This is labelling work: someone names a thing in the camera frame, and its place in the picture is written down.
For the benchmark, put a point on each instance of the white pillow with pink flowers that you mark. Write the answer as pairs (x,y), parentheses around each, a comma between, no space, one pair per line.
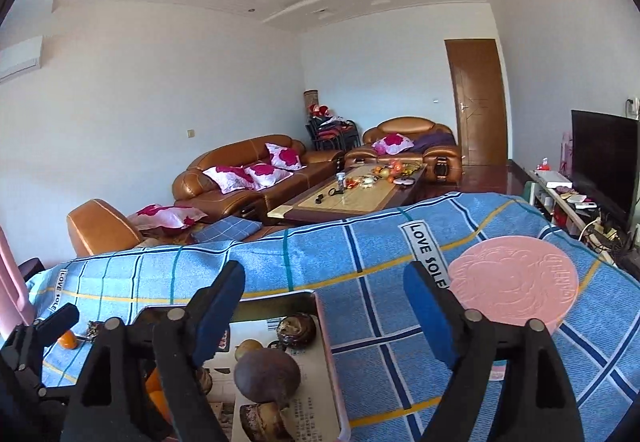
(392,142)
(227,177)
(265,172)
(285,154)
(165,217)

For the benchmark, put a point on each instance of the flat white box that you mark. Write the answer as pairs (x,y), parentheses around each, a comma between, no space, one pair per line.
(552,179)

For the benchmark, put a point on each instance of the brown leather armchair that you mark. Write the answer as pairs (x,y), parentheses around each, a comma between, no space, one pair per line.
(405,124)

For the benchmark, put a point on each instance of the black television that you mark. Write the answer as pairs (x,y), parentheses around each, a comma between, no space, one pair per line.
(600,162)

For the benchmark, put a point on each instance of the dark wooden stool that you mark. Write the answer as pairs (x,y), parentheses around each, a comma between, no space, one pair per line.
(30,268)

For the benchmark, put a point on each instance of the metal can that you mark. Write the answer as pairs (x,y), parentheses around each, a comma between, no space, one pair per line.
(341,179)

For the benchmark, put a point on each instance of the long brown leather sofa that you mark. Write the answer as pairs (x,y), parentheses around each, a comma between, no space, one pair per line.
(200,192)

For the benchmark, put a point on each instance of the wall socket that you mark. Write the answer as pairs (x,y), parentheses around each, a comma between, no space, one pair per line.
(632,104)

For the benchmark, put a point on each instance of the round pink lid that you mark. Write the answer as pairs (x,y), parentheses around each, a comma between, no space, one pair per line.
(515,272)

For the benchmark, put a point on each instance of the tall woven vase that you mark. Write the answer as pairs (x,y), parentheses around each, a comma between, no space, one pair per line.
(310,99)

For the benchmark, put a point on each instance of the white television stand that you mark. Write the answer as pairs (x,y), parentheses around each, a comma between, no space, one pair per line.
(550,202)

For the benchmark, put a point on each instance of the pile of assorted fruit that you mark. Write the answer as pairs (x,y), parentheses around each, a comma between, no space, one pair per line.
(392,168)

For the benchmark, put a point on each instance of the purple passion fruit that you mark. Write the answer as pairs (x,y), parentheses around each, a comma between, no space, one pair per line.
(267,374)

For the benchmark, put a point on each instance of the pink plastic chair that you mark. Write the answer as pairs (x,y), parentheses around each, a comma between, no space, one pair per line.
(10,272)

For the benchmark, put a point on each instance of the white air conditioner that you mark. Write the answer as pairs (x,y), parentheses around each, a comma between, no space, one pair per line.
(17,59)

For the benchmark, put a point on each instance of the pink tin box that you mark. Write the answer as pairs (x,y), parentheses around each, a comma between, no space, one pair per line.
(312,407)

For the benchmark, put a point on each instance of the stack of dark chairs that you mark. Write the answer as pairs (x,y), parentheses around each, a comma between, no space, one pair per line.
(332,134)

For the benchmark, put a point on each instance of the purple blanket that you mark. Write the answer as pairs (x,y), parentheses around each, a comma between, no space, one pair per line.
(437,139)

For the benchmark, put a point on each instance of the red plush toys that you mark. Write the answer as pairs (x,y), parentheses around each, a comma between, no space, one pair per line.
(319,110)

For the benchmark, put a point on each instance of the small tan round fruit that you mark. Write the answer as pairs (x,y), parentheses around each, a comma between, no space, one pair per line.
(249,347)

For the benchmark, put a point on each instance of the folded blue plaid cloth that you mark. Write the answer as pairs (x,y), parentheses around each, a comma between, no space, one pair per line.
(225,228)

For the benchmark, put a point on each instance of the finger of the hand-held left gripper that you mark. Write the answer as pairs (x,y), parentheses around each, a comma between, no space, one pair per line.
(27,372)
(50,324)

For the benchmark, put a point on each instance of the wooden coffee table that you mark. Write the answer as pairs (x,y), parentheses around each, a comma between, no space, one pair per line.
(360,202)

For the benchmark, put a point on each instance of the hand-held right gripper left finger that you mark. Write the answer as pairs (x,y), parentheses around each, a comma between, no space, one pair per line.
(220,317)

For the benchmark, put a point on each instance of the brown wooden door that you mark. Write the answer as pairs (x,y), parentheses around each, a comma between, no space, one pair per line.
(477,97)

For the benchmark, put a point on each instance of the small orange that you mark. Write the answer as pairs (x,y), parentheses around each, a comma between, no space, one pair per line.
(67,341)

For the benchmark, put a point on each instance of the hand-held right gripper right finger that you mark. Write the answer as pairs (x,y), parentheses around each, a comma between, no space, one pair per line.
(430,317)

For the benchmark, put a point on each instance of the water chestnut with tan sprout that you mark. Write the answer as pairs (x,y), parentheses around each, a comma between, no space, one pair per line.
(260,419)

